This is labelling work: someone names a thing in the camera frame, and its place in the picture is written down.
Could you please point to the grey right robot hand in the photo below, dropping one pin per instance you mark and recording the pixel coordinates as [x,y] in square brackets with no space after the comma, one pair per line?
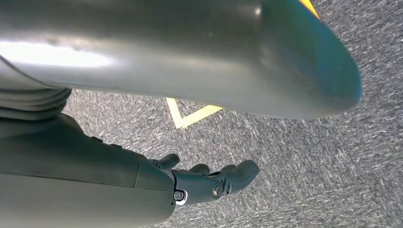
[78,176]

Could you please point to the yellow floor tape square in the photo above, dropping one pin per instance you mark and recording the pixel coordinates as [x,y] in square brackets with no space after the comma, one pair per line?
[182,122]

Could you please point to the silver robot body shell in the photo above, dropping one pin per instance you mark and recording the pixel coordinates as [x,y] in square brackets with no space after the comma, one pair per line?
[189,47]

